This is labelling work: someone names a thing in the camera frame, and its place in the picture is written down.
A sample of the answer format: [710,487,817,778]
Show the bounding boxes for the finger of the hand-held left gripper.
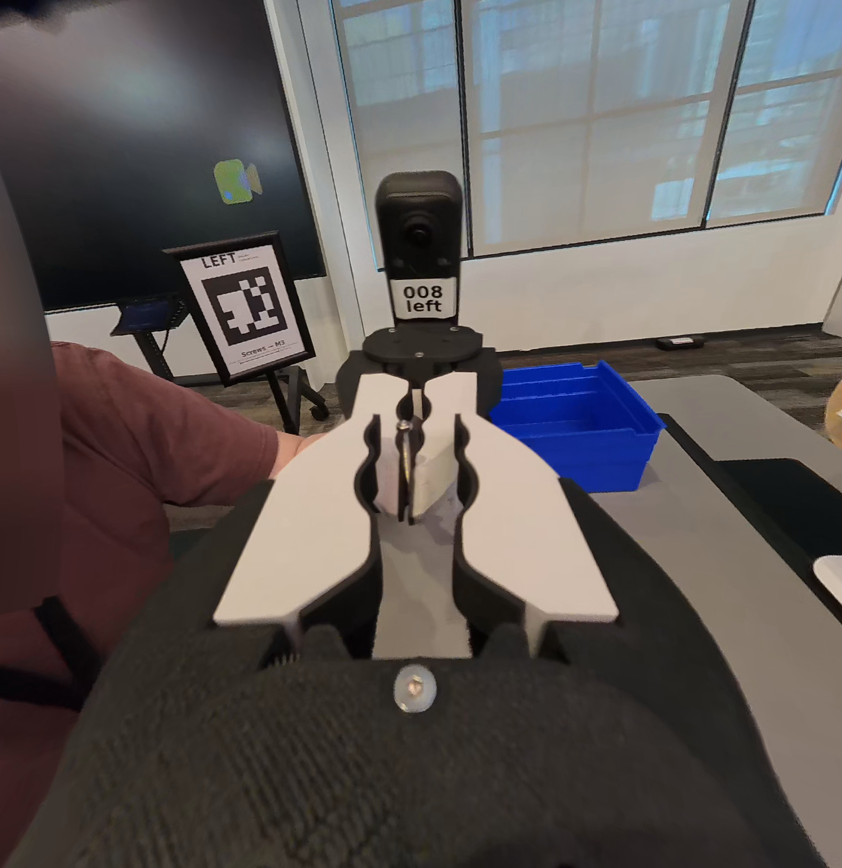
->
[409,371,479,526]
[348,374,411,523]

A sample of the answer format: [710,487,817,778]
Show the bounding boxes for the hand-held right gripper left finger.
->
[211,414,383,640]

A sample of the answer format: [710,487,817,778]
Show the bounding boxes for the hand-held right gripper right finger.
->
[454,412,621,642]

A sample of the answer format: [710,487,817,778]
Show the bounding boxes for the small metal bolt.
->
[396,419,418,497]

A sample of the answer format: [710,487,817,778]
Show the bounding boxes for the blue plastic parts bin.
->
[489,359,667,494]

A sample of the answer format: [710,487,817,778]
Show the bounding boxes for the person's left forearm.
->
[270,430,327,483]

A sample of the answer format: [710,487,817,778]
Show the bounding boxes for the framed marker sign on stand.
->
[162,231,317,435]

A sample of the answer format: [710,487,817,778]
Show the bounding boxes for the person in maroon shirt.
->
[0,341,284,868]

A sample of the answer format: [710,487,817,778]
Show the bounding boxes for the large gridded window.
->
[329,0,842,259]

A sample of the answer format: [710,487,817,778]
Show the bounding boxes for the white base sheet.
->
[812,554,842,620]

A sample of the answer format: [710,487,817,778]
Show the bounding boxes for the wooden poster board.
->
[824,369,842,457]

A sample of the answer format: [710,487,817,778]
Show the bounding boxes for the dark wall screen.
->
[0,0,328,315]

